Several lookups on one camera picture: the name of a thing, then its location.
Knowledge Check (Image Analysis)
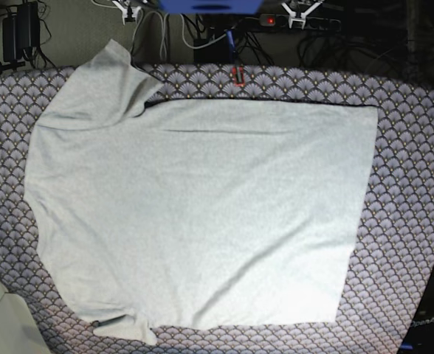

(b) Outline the light grey T-shirt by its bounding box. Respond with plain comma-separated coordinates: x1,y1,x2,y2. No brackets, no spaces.
24,41,378,345

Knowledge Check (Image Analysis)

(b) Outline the red table clamp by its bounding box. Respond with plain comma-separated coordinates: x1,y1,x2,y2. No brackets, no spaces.
232,66,245,87

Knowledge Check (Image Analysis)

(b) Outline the black power adapter box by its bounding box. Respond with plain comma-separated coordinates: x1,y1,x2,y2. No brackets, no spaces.
193,38,230,64

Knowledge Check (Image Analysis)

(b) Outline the black power strip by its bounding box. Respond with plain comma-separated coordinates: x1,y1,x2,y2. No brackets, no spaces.
258,14,342,32

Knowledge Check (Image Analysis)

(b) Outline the fan-patterned grey tablecloth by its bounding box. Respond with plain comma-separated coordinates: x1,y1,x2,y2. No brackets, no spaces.
0,64,434,353

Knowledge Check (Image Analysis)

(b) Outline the black power brick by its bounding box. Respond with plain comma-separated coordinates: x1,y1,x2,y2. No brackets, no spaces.
2,1,41,63

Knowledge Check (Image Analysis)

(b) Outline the blue mount plate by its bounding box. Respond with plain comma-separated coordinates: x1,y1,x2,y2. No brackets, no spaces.
159,0,263,14

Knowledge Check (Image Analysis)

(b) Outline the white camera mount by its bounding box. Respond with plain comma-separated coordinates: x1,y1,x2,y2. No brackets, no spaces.
111,0,142,24
280,0,325,30

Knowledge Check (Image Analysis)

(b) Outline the white cable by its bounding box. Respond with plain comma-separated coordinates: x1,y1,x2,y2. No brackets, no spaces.
91,0,227,60

